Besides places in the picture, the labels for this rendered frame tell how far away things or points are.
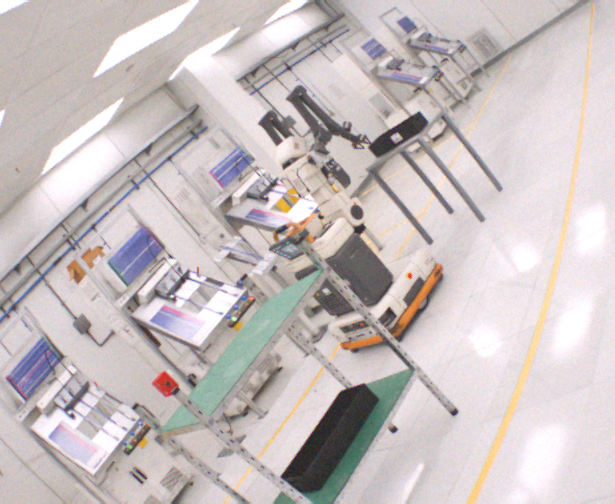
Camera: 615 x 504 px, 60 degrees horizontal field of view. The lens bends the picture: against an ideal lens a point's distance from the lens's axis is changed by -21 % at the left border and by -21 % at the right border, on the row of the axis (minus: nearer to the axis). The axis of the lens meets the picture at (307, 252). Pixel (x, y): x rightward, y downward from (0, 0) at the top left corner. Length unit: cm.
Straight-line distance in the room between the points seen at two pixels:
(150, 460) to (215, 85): 501
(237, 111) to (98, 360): 356
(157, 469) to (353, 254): 216
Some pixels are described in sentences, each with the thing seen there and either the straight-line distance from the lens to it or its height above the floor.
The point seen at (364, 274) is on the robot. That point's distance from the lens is 406.
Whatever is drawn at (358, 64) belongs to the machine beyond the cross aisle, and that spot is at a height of 147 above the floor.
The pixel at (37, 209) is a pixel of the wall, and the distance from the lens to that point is 683.
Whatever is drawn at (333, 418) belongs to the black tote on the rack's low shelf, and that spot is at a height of 41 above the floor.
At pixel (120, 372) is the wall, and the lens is 653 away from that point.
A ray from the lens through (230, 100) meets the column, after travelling 804.
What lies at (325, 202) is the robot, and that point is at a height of 90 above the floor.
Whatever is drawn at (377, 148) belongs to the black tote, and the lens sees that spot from 508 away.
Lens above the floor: 148
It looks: 10 degrees down
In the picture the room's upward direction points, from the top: 42 degrees counter-clockwise
